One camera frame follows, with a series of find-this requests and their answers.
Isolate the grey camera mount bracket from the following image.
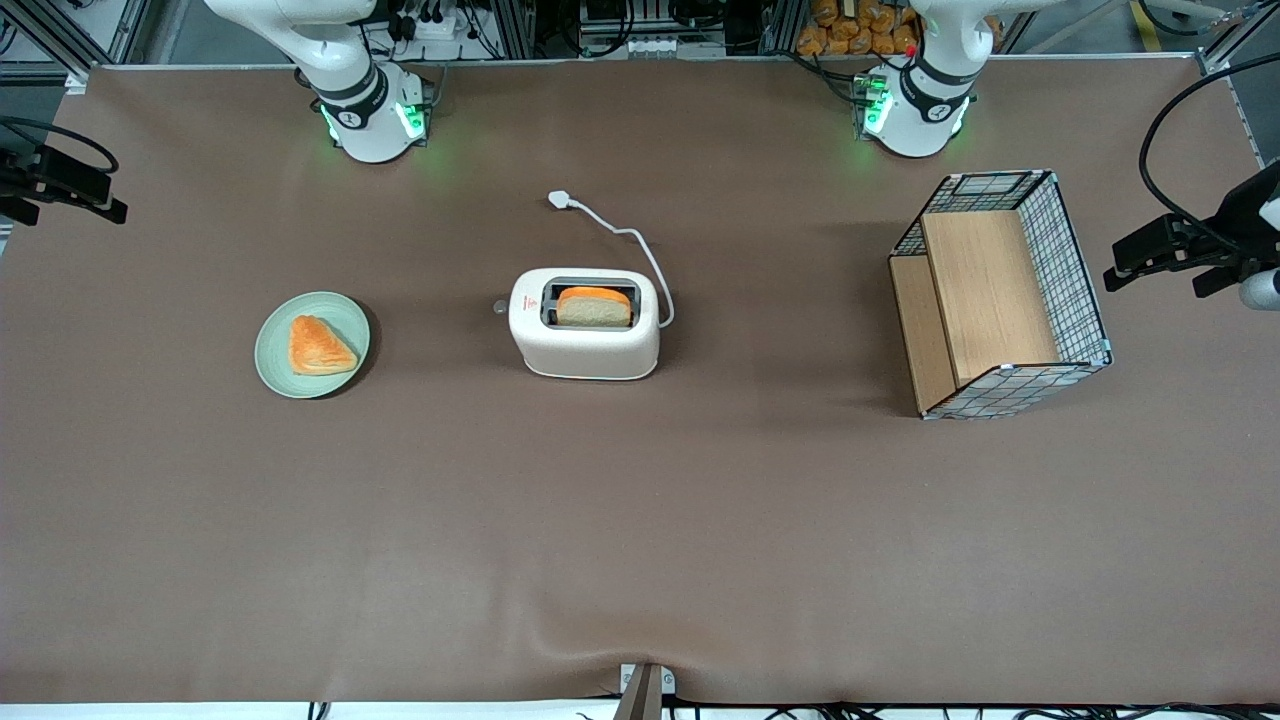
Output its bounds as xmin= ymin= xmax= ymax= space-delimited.
xmin=612 ymin=662 xmax=678 ymax=720

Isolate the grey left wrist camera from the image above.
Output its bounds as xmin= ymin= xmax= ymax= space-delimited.
xmin=1192 ymin=262 xmax=1280 ymax=312

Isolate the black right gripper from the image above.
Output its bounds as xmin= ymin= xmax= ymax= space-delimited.
xmin=0 ymin=150 xmax=129 ymax=225

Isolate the white power cable with plug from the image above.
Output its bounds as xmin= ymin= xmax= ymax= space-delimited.
xmin=547 ymin=189 xmax=677 ymax=330

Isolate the wooden step shelf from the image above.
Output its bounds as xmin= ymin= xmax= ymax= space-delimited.
xmin=889 ymin=209 xmax=1062 ymax=414

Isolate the pale green plate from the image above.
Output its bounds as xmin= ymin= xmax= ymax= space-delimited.
xmin=254 ymin=291 xmax=372 ymax=400

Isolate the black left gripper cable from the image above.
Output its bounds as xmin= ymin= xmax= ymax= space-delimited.
xmin=1139 ymin=52 xmax=1280 ymax=253

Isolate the bread slice with orange crust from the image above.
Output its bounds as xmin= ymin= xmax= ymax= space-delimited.
xmin=555 ymin=286 xmax=635 ymax=329

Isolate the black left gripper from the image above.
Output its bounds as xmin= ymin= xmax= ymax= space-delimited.
xmin=1104 ymin=163 xmax=1280 ymax=293

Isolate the white toaster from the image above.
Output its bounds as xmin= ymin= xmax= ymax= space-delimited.
xmin=508 ymin=268 xmax=662 ymax=382

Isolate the aluminium frame post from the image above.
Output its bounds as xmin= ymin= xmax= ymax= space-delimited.
xmin=489 ymin=0 xmax=537 ymax=60
xmin=759 ymin=0 xmax=803 ymax=57

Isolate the wire grid basket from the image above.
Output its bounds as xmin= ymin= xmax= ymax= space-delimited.
xmin=888 ymin=169 xmax=1114 ymax=422

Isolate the bag of bread rolls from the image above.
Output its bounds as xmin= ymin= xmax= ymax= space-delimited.
xmin=796 ymin=0 xmax=923 ymax=58

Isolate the triangular orange pastry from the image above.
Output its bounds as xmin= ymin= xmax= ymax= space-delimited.
xmin=288 ymin=315 xmax=360 ymax=378

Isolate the white power strip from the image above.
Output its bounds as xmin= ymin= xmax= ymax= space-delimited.
xmin=385 ymin=5 xmax=483 ymax=43

